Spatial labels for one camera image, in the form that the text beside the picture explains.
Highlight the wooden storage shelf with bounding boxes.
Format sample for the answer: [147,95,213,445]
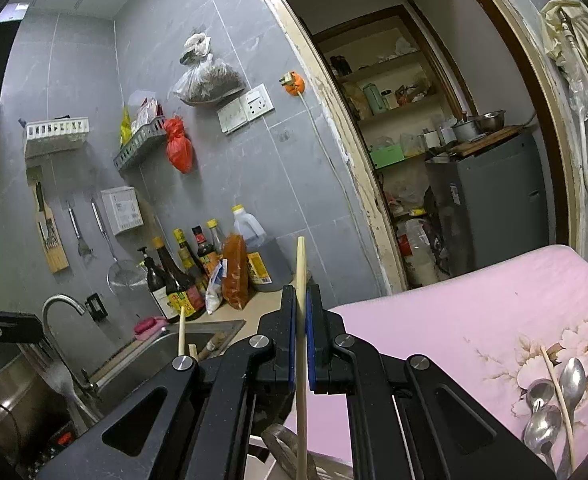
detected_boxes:
[314,5,469,171]

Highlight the yellow snack packet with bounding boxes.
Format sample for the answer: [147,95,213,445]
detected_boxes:
[119,106,133,148]

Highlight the pink sponge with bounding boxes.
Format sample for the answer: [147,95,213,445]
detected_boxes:
[134,316,167,336]

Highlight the wooden cutting board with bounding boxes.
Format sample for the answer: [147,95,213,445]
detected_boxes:
[446,125,527,158]

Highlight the metal peeler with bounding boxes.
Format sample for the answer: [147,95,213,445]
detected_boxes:
[261,424,321,480]

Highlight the small steel pot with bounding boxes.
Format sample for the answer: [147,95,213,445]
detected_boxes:
[451,117,480,143]

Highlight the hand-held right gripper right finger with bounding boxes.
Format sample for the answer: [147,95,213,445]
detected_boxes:
[305,285,557,480]

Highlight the red label sauce bottle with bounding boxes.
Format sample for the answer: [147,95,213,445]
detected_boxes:
[191,225,219,276]

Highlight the white seasoning packet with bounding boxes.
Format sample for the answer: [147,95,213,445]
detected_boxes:
[204,257,227,315]

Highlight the black pump bottle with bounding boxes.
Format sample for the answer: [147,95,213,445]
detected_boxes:
[138,246,171,316]

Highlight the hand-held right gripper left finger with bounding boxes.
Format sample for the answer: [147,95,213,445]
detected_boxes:
[36,285,297,480]

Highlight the orange seasoning packet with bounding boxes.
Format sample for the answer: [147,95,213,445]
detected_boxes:
[221,232,252,311]

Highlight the clear plastic jug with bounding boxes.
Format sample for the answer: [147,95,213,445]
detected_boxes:
[396,217,439,286]

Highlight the hanging metal skimmer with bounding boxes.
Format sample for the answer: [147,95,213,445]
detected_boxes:
[90,199,147,291]

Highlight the large oil jug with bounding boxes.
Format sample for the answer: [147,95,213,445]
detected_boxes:
[232,203,295,293]

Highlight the grey wall shelf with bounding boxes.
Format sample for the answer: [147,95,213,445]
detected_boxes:
[113,119,169,171]

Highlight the dark soy sauce bottle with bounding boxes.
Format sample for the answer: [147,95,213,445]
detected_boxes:
[152,237,205,321]

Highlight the yellow cap sauce bottle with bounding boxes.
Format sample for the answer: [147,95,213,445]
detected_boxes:
[173,228,209,293]

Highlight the wooden knife holder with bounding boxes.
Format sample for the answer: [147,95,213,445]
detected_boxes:
[26,166,70,275]

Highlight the steel kitchen sink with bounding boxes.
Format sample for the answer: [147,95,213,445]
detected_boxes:
[81,317,247,411]

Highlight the red snack packets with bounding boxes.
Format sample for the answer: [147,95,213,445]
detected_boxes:
[131,97,165,133]

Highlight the white cooker pot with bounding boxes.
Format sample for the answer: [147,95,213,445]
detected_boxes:
[422,129,455,150]

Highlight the hanging metal spatula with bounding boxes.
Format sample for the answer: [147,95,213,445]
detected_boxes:
[66,202,95,263]

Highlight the black gas stove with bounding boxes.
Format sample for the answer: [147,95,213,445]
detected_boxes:
[16,417,90,480]

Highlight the beige kitchen counter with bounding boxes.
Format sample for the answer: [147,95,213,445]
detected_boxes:
[194,285,295,361]

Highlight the worn white door frame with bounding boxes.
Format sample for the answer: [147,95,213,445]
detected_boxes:
[244,0,588,296]

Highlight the white wall socket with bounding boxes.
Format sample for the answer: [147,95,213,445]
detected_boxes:
[217,82,275,135]

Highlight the clear plastic bag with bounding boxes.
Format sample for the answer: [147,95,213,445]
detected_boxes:
[556,55,588,121]

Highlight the green thermos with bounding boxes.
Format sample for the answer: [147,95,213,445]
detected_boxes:
[363,82,389,115]

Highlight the grey cabinet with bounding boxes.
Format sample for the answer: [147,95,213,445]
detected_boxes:
[424,130,557,278]

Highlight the clear bag of dried goods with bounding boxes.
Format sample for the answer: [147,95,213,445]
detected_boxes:
[172,32,246,107]

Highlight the slim yellow cap bottle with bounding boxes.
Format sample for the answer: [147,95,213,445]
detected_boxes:
[206,218,229,256]

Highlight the green box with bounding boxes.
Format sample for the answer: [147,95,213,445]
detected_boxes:
[369,145,405,170]

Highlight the white plastic utensil holder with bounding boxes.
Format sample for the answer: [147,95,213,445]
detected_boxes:
[246,432,357,480]

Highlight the white wall box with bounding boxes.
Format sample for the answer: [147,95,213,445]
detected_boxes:
[100,186,142,236]

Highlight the steel pot with lid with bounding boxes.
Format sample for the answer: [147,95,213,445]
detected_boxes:
[0,345,70,461]

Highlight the orange wall hook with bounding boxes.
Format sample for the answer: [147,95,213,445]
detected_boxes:
[280,72,305,96]

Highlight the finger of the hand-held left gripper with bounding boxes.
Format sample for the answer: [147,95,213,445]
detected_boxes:
[0,301,43,349]

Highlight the white power cord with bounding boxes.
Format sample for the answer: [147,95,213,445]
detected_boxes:
[298,94,377,283]

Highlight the pink floral tablecloth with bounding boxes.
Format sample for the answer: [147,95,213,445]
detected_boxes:
[284,245,588,480]

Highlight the steel bowl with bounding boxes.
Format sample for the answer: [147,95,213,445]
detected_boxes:
[474,110,508,133]

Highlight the red plastic bag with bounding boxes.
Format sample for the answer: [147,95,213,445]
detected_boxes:
[164,116,195,175]

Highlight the white wall basket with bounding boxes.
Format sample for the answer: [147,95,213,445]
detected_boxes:
[24,117,90,160]

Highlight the metal kitchen faucet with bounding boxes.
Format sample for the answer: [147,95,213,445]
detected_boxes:
[41,294,100,396]

